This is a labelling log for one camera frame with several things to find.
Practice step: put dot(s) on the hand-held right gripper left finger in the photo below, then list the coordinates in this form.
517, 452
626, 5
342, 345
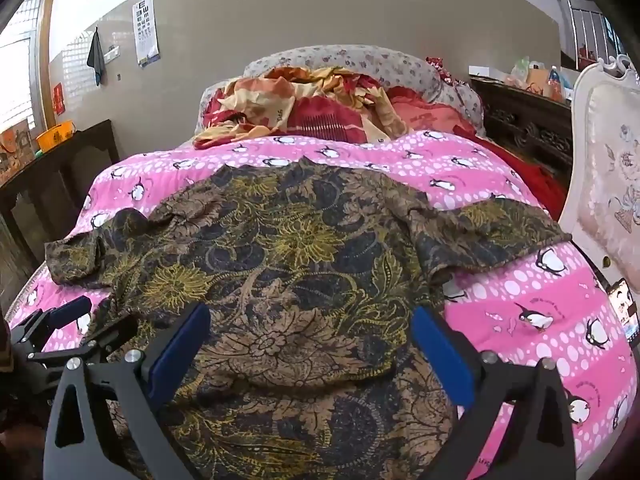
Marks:
180, 350

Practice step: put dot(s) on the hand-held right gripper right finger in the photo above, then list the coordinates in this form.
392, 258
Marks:
440, 355

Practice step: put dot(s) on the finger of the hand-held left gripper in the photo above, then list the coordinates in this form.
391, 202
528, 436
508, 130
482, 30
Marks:
70, 308
107, 335

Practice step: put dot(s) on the brown floral patterned shirt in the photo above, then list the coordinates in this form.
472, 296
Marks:
300, 260

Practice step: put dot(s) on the plain dark wooden cabinet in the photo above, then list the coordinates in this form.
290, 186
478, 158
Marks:
75, 170

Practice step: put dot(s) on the printed cardboard box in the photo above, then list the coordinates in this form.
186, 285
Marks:
15, 150

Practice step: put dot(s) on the orange plastic basin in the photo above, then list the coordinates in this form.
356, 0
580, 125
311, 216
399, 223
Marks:
55, 137

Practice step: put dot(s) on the smartphone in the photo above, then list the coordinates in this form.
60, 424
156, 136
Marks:
625, 310

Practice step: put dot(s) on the red bed sheet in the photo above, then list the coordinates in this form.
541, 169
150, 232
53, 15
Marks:
535, 175

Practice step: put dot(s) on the pink penguin print blanket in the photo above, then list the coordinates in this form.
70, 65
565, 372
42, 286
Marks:
350, 150

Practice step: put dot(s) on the window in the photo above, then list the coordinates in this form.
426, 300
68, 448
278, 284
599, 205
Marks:
20, 75

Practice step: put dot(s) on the red embroidered pillow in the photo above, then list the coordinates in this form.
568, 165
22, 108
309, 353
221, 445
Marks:
430, 115

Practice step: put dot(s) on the dark carved wooden headboard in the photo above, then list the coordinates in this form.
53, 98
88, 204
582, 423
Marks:
525, 125

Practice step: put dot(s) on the dark hanging towel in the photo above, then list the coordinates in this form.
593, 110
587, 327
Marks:
96, 57

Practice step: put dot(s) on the white ornate upholstered chair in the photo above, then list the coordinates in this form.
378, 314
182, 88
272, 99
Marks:
610, 160

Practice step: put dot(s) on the red orange floral quilt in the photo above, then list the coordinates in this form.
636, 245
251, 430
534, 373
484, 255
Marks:
320, 110

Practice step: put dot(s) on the white box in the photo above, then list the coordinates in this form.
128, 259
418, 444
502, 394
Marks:
484, 73

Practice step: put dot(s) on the orange paper bag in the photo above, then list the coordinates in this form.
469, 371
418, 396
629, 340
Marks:
537, 82

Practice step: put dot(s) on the clear plastic bag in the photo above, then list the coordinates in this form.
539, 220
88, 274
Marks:
517, 72

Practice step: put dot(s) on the plastic bottle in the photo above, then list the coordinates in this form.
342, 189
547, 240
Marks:
555, 85

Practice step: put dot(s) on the grey floral pillow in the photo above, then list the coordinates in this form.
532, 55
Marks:
360, 57

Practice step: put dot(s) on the metal stair railing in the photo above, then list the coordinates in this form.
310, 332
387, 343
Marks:
580, 25

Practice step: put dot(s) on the red paper wall sign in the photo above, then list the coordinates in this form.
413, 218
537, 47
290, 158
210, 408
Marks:
58, 99

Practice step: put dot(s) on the white wall socket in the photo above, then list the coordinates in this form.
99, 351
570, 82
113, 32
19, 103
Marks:
112, 53

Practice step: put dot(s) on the eye chart wall poster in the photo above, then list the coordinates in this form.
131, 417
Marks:
145, 30

